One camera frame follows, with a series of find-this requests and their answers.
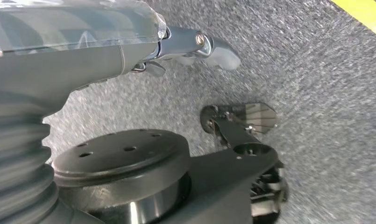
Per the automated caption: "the yellow floor tape strip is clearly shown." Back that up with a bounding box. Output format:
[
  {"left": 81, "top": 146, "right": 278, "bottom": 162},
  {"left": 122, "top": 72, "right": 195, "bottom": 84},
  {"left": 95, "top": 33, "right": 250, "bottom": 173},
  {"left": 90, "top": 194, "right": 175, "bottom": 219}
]
[{"left": 329, "top": 0, "right": 376, "bottom": 42}]

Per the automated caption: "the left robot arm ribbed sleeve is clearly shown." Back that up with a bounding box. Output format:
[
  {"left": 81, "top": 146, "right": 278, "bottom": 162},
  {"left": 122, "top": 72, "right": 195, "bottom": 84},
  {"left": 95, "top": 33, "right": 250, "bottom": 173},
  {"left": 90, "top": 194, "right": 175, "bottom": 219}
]
[{"left": 0, "top": 103, "right": 105, "bottom": 224}]

